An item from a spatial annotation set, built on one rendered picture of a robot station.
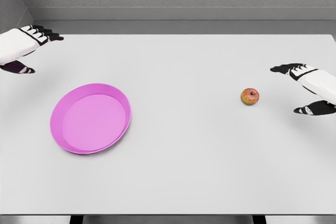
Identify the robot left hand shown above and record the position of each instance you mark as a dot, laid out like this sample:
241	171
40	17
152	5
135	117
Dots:
18	44

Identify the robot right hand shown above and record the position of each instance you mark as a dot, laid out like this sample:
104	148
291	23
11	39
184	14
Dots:
316	81

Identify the red yellow apple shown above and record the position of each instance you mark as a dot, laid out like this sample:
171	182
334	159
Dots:
250	96

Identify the pink round plate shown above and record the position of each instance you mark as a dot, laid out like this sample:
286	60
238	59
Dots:
90	119

